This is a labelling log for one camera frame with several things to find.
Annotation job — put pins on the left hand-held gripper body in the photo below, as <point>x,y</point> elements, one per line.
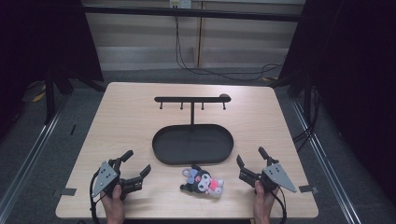
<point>106,179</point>

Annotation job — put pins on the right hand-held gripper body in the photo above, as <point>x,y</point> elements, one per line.
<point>277,175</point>

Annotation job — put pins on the black and pink plush toy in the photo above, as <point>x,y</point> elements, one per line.
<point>202,183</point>

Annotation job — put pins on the black hook rack with tray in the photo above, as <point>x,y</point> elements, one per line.
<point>193,144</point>

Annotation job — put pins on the person's left hand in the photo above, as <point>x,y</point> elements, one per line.
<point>113,205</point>

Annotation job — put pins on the person's right hand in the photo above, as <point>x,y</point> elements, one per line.
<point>263,203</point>

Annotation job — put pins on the grey tape marker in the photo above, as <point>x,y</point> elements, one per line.
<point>308,188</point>
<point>67,191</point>

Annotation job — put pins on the small black floor tape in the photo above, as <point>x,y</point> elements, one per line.
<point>73,129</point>

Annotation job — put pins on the black metal stand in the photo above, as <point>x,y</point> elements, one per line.
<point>49,96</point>

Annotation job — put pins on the yellow floor tape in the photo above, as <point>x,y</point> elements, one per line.
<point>39,97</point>

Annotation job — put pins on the black curtain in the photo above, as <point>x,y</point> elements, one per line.
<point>40,40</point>
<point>355,77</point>

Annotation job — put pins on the black horizontal metal bar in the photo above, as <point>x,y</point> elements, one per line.
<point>186,12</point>

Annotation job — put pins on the white power outlet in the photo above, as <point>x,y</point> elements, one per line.
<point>180,3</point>

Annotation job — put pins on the metal floor rail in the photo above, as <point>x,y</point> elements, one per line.
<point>327,161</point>
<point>28,161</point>

